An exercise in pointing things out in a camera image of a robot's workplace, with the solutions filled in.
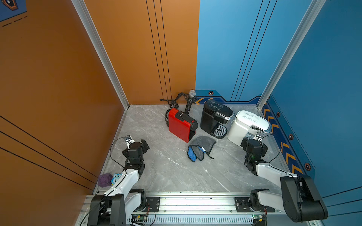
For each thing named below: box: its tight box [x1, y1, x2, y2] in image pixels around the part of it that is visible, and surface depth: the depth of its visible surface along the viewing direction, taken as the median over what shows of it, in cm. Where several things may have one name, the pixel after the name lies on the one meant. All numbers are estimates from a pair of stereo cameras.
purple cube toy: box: [97, 172, 113, 188], surface depth 79 cm
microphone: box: [159, 89, 198, 115], surface depth 107 cm
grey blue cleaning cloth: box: [187, 135, 217, 163], surface depth 93 cm
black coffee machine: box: [199, 99, 235, 139], surface depth 91 cm
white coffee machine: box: [227, 110, 272, 147], surface depth 84 cm
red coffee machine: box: [168, 108, 198, 144], surface depth 90 cm
